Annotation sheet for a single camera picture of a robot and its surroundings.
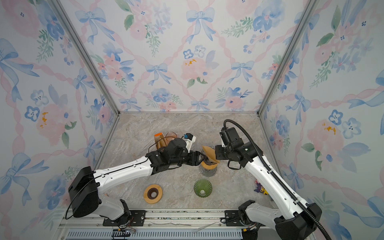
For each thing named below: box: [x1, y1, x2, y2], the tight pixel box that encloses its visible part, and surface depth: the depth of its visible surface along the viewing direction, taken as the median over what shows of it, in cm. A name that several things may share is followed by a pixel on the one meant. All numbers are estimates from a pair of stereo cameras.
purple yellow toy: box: [254, 179, 269, 195], surface depth 84 cm
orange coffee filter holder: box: [154, 132, 168, 150], surface depth 97 cm
